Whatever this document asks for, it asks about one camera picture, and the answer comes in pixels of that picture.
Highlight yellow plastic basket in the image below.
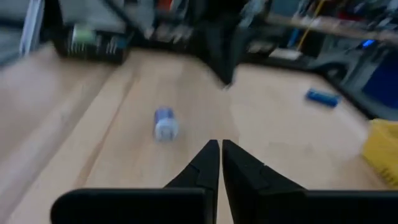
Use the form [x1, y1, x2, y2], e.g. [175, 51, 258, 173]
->
[361, 118, 398, 187]

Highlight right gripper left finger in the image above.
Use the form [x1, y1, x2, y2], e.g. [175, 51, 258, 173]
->
[164, 139, 221, 224]

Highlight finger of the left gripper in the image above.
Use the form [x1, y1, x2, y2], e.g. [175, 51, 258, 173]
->
[213, 57, 239, 88]

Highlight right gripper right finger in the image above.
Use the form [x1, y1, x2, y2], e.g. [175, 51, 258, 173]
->
[221, 139, 308, 224]

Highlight black plastic basket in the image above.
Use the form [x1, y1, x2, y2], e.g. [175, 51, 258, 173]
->
[53, 24, 132, 65]

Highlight green USB wall charger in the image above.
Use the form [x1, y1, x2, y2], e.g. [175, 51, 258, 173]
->
[72, 27, 98, 44]

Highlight purple USB wall charger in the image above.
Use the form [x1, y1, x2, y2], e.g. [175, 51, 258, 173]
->
[153, 106, 180, 142]

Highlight blue digital timer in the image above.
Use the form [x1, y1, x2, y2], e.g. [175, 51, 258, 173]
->
[305, 88, 341, 108]

